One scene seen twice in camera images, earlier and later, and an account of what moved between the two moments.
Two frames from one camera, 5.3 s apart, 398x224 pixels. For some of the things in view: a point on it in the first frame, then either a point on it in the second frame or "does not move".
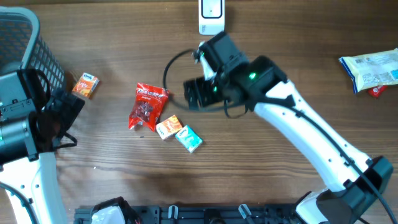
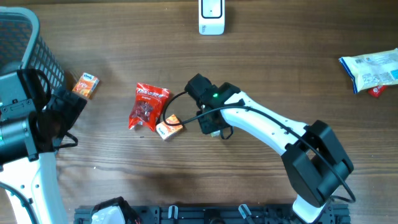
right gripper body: x=219 y=92 -> x=207 y=124
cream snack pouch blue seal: x=372 y=70 does not move
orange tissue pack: x=168 y=126 does not move
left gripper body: x=64 y=111 does not move
